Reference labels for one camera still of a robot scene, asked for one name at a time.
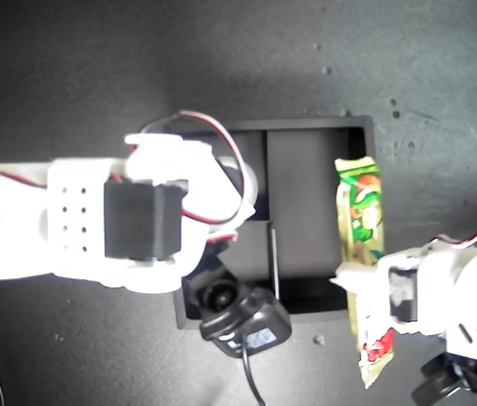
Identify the black camera cable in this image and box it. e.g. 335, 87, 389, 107
240, 333, 267, 406

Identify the black tray with wells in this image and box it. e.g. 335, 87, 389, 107
173, 114, 377, 331

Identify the green printed snack bar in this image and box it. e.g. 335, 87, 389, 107
333, 156, 396, 390

